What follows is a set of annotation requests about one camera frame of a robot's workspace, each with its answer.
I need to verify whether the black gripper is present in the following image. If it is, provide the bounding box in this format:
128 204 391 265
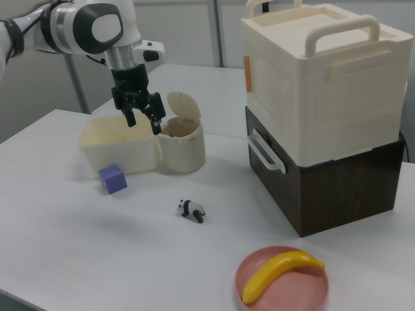
110 63 167 135

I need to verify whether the small white trash can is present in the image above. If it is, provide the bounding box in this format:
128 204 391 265
157 91 206 174

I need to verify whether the cream rectangular plastic bin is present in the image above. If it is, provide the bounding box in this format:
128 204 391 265
77 112 162 176

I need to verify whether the purple cube block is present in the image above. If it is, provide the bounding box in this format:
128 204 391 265
97 163 128 195

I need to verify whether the panda toy figurine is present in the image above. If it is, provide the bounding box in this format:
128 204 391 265
176 198 206 224

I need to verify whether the yellow toy banana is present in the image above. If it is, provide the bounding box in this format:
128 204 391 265
241 250 326 305

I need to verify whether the dark wood drawer box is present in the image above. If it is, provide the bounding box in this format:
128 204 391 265
244 106 406 238

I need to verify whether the pink round plate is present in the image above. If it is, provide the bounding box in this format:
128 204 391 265
235 246 330 311

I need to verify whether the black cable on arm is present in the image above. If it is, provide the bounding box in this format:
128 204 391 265
2 0 108 65

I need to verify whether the cream storage box with handles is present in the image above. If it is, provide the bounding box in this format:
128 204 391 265
240 0 409 169

